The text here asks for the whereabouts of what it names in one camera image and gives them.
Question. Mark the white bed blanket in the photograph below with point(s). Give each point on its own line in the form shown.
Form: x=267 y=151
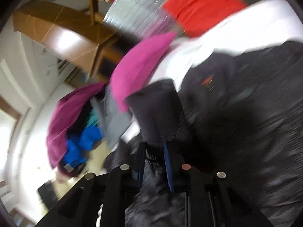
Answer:
x=264 y=24

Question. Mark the grey blazer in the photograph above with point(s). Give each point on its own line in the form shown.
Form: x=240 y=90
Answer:
x=112 y=123

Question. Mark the teal garment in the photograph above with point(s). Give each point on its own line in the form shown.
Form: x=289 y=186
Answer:
x=92 y=119

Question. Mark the purple velvet garment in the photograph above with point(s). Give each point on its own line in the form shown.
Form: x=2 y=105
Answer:
x=66 y=113

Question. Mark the magenta pillow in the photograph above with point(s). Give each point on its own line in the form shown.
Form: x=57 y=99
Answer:
x=133 y=71

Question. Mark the blue garment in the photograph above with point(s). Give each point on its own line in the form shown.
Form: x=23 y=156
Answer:
x=79 y=143

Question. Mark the black quilted jacket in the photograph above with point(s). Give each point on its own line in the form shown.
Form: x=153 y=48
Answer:
x=234 y=134

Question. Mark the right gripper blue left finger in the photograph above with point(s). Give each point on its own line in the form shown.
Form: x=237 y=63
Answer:
x=139 y=164

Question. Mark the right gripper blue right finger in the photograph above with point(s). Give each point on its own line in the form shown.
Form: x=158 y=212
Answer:
x=168 y=167

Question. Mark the silver foil insulation board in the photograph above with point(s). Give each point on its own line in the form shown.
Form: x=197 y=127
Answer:
x=140 y=19

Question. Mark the brown wooden pillar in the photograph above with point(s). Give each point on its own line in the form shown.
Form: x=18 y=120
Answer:
x=69 y=34

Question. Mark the red pillow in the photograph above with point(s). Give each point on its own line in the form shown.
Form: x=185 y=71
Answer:
x=195 y=17

